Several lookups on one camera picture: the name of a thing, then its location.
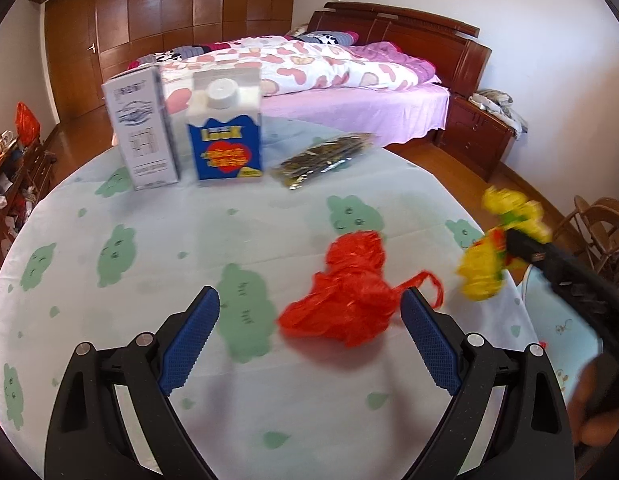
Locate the yellow plastic bag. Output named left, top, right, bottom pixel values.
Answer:
left=457, top=186, right=551, bottom=301

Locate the red plastic bag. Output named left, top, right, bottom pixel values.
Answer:
left=278, top=231, right=445, bottom=348

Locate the light blue trash bucket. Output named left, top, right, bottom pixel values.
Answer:
left=519, top=266, right=602, bottom=401

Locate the person's right hand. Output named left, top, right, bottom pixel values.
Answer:
left=566, top=353, right=619, bottom=449

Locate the brown wicker folding chair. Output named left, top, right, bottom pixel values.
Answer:
left=552, top=195, right=619, bottom=287

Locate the wooden nightstand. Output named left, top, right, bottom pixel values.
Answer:
left=434, top=94, right=515, bottom=181

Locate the pile of grey clothes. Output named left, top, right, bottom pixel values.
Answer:
left=469, top=89, right=529, bottom=138

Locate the cloud-print white tablecloth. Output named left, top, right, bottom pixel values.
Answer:
left=0, top=148, right=536, bottom=479

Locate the cluttered wooden side cabinet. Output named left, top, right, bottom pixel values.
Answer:
left=0, top=102, right=58, bottom=291

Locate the wooden bed with headboard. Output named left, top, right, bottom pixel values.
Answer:
left=130, top=2, right=492, bottom=145

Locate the dark clear snack packet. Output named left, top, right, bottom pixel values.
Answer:
left=271, top=132, right=375, bottom=191

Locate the pink purple blanket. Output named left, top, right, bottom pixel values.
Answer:
left=346, top=41, right=441, bottom=84

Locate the white grey milk carton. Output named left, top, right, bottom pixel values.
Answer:
left=102, top=64, right=180, bottom=190

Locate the blue Look milk carton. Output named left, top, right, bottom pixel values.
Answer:
left=186, top=64, right=264, bottom=180

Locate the cow-print striped pillow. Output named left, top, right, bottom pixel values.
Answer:
left=291, top=30, right=358, bottom=47

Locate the heart-print white duvet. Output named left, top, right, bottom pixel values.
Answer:
left=160, top=36, right=421, bottom=96

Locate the brown wooden wardrobe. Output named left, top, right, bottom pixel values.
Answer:
left=32, top=0, right=293, bottom=122

